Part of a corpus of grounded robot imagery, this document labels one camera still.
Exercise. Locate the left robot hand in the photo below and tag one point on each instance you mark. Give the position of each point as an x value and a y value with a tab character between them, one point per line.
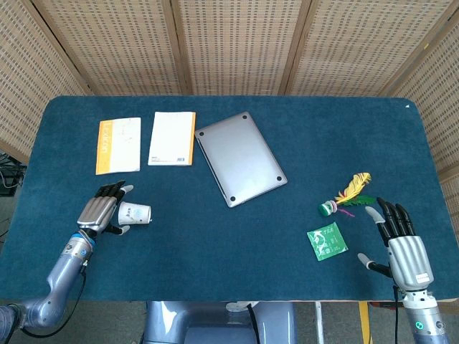
98	211

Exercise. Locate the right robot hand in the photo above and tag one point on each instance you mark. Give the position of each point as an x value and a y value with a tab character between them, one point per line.
401	247

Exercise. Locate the white printed paper cup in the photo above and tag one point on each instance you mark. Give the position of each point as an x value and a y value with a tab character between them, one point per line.
135	213

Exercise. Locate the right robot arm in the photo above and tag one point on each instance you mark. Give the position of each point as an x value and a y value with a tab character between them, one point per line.
425	315

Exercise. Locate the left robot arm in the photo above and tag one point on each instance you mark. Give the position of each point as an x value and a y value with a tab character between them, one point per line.
54	286

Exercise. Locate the notebook with wide yellow band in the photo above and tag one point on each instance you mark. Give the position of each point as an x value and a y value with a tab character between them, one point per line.
120	145

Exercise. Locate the feather shuttlecock with green base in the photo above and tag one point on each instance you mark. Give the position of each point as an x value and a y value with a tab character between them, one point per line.
349	195

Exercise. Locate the green tea packet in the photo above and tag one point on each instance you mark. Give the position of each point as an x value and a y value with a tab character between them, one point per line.
327	241

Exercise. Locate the white notebook with yellow spine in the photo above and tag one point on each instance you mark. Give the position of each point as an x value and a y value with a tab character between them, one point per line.
170	138

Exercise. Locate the blue table cloth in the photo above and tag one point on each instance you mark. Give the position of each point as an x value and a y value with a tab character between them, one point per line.
229	200

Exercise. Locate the grey closed laptop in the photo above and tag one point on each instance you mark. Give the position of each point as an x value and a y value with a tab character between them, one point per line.
240	159

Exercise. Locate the blue-grey robot torso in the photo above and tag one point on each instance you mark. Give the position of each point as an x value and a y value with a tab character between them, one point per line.
218	322

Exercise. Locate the woven bamboo folding screen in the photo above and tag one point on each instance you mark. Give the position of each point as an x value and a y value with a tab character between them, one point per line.
229	46

